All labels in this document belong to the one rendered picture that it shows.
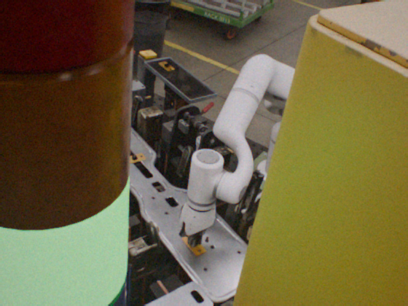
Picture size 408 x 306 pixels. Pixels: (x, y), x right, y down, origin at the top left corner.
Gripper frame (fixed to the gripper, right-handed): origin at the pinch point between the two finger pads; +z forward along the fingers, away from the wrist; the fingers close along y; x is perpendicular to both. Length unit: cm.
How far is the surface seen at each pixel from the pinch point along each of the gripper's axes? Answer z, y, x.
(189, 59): 104, -202, -282
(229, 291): 3.5, 0.5, 18.9
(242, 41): 104, -290, -298
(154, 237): -3.7, 12.1, -3.7
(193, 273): 3.8, 5.7, 8.3
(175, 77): -12, -37, -71
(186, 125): -12.1, -21.0, -38.2
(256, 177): -17.3, -19.9, 0.7
